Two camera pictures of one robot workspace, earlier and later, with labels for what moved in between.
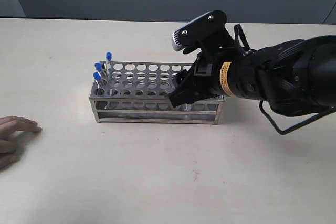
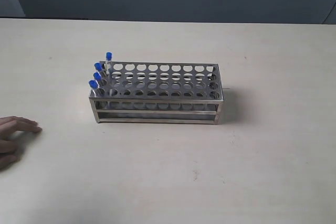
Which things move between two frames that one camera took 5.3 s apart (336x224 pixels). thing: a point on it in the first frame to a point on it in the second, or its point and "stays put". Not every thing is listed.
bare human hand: x=9 y=126 stays put
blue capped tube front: x=188 y=107 to x=93 y=85
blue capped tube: x=97 y=77 stays put
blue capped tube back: x=108 y=58 stays put
